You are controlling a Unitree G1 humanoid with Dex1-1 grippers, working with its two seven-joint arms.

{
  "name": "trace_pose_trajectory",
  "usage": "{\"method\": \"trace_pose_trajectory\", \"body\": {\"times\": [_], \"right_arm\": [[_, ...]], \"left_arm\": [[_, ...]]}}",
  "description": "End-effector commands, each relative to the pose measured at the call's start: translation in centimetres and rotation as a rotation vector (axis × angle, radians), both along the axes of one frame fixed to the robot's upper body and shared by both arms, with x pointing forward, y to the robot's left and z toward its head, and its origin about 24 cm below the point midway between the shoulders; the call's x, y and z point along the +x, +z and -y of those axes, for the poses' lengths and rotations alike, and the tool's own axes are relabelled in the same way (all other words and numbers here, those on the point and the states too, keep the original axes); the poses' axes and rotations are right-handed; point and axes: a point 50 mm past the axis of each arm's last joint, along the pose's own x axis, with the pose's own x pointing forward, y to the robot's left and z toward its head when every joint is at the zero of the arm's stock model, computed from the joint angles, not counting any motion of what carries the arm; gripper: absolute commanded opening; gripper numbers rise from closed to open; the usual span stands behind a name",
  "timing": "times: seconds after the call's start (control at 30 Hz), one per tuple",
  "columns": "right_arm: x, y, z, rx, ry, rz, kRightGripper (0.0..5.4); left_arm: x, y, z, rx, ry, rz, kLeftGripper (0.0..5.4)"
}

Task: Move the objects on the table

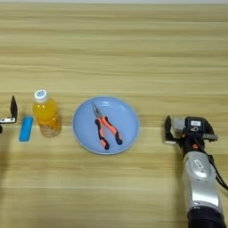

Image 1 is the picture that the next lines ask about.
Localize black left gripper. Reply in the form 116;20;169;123
0;95;18;134

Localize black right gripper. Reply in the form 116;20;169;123
165;115;218;155

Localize orange juice bottle white cap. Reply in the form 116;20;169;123
32;89;62;138

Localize round light blue plate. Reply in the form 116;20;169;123
71;96;141;156

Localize orange black needle-nose pliers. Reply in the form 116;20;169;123
92;102;123;151

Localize right gripper labelled black box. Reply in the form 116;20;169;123
185;116;207;134

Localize blue rectangular block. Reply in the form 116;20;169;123
19;116;34;143

